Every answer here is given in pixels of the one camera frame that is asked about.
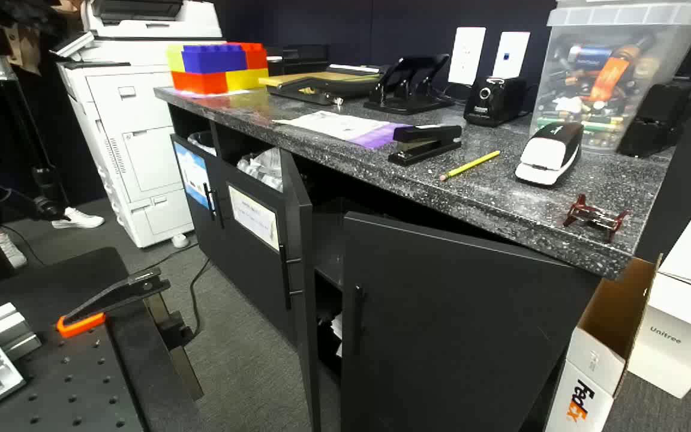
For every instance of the orange building block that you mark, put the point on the orange building block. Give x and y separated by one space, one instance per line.
201 82

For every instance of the purple sticky note pad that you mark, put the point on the purple sticky note pad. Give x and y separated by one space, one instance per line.
378 138

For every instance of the black drawer with white label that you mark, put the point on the black drawer with white label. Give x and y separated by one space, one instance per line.
253 220

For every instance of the cardboard shipping box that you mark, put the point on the cardboard shipping box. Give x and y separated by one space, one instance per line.
598 360

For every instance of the black tray with yellow pad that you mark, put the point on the black tray with yellow pad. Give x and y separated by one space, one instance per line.
323 84

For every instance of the white and black label printer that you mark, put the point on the white and black label printer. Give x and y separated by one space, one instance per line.
548 154

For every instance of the yellow pencil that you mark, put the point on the yellow pencil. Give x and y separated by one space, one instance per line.
470 164

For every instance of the black stapler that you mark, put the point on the black stapler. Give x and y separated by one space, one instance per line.
425 143

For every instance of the white wall plate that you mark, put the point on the white wall plate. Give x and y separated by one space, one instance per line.
512 53
467 53

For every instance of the black pencil sharpener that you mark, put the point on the black pencil sharpener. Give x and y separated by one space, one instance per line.
493 100

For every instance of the black hole punch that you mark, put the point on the black hole punch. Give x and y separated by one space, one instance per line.
409 84

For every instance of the black drawer with blue label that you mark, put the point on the black drawer with blue label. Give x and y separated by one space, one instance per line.
196 181

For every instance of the large black cabinet door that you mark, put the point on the large black cabinet door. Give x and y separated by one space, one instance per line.
456 336

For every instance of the white office copier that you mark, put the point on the white office copier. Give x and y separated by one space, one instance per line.
132 134

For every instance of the clear plastic storage bin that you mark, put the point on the clear plastic storage bin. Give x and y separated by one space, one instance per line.
613 72

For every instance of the white paper sheets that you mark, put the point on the white paper sheets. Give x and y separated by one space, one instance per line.
329 124

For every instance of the black tape dispenser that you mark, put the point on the black tape dispenser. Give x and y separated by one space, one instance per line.
655 121

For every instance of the black camera tripod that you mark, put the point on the black camera tripod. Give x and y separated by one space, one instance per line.
23 134

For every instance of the white box with penguin print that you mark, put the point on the white box with penguin print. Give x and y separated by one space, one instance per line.
684 313

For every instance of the red building block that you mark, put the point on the red building block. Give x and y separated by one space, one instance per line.
256 56

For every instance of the purple building block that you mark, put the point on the purple building block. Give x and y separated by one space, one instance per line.
215 59

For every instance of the yellow building block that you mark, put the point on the yellow building block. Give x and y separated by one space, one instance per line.
246 77

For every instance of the black cabinet with granite top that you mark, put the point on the black cabinet with granite top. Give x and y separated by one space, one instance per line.
514 205

